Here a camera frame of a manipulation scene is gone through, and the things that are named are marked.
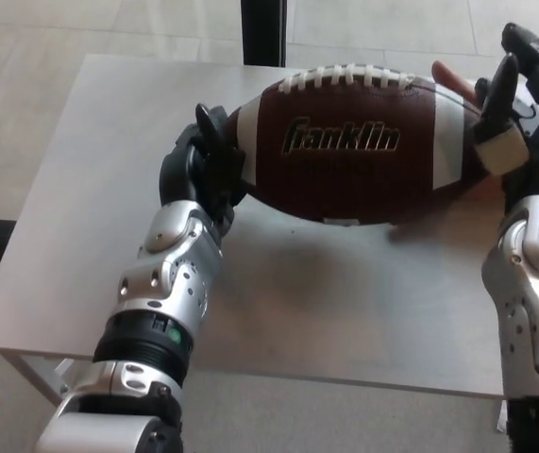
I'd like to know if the brown Franklin football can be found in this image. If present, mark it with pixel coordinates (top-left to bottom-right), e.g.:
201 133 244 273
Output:
224 63 492 227

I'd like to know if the black vertical pillar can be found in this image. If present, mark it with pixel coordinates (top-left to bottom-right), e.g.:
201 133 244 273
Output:
241 0 289 67

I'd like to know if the robot left black hand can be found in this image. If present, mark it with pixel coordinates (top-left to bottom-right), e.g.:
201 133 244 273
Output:
159 102 247 237

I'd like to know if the person's bare hand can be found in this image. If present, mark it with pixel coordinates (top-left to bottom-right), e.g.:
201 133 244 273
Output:
431 59 481 103

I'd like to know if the white metal table leg frame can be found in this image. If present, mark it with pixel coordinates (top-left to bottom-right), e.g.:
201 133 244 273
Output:
8 351 98 421

